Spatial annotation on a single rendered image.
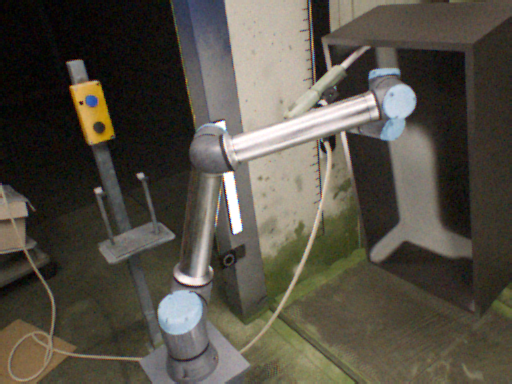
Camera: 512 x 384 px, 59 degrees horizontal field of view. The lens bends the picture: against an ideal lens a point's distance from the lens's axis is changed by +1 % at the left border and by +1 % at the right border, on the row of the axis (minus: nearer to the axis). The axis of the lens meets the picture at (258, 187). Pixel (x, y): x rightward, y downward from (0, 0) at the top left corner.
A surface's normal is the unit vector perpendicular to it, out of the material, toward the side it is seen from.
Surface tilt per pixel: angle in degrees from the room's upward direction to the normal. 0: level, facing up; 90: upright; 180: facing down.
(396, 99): 89
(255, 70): 90
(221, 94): 90
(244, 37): 90
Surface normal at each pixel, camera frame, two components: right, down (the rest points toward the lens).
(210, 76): 0.58, 0.29
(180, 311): -0.12, -0.85
